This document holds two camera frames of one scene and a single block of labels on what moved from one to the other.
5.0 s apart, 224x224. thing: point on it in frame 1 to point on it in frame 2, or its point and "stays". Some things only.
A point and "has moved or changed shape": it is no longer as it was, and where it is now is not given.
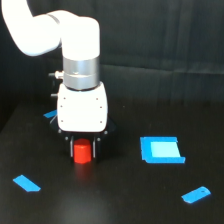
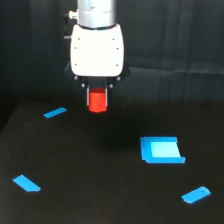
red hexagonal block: (82, 150) has moved or changed shape
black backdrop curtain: (150, 51) stays
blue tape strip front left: (25, 183) stays
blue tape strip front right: (196, 194) stays
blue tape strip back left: (51, 114) stays
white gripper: (83, 113) to (97, 58)
